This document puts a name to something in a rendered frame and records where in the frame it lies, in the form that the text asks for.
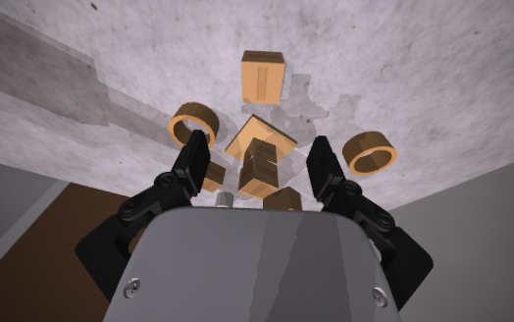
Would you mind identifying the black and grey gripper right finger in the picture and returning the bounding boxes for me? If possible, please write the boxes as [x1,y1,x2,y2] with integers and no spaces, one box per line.
[306,135,434,312]

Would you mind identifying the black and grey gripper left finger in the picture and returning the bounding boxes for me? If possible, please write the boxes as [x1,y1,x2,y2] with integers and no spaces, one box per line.
[76,130,211,303]

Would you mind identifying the light wooden square board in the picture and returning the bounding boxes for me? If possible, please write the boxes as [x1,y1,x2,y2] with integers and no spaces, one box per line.
[225,114,298,162]

